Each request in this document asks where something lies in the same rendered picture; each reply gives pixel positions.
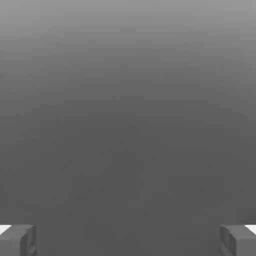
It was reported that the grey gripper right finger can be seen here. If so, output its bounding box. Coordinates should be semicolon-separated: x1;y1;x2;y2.
219;224;256;256

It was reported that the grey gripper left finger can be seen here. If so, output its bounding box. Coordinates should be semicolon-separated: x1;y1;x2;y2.
0;224;38;256

